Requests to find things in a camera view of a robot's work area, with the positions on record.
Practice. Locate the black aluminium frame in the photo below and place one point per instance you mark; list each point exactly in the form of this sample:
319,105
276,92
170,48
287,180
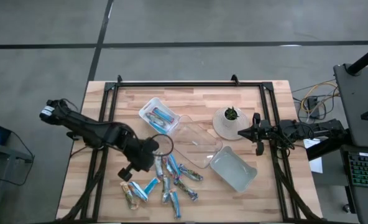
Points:
187,84

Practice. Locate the black caster wheel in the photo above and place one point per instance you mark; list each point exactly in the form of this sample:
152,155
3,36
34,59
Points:
346,208

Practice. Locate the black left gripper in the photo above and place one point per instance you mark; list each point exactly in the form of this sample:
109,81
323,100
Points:
137,152

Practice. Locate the clear plastic bin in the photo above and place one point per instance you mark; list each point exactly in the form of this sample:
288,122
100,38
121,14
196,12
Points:
193,140

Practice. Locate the brown snack wrapper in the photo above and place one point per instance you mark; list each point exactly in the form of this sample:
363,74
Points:
166,189

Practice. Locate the blue orange granola bar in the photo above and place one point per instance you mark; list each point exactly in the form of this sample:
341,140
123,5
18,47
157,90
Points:
151,184
138,190
175,204

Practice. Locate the black rainbow backlit keyboard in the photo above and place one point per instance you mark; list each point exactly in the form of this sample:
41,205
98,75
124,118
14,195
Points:
365,171

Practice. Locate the black power adapter box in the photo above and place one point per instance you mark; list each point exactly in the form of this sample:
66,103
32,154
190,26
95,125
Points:
313,104

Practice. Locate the grey side desk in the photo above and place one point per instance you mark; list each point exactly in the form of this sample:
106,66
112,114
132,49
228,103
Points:
3,152

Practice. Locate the grey keyboard desk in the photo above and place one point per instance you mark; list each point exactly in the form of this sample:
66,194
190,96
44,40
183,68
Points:
367,202

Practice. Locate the grey plastic tray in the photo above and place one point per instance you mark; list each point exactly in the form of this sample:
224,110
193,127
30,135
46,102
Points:
233,169

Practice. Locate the white paper sheet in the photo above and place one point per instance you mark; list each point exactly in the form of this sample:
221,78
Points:
316,163

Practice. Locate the black pole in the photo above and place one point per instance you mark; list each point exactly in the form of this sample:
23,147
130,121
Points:
365,59

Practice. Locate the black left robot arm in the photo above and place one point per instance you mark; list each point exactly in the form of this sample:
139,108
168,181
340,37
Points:
87,127

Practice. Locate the small plant in white pot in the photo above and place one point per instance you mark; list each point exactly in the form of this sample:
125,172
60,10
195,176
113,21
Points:
221,130

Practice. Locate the dark grey side table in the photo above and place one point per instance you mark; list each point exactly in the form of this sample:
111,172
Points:
355,102

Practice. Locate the small succulent in white pot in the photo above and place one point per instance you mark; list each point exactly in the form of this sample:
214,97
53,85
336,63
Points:
230,119

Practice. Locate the blue red granola bar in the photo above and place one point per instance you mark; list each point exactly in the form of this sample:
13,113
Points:
163,115
153,118
158,166
167,165
174,165
159,126

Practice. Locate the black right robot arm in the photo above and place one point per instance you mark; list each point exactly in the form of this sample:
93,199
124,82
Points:
324,127

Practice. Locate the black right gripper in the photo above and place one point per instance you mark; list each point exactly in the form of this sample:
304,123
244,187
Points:
261,132

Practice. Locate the black frame clamp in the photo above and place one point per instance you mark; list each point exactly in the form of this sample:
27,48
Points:
119,79
234,79

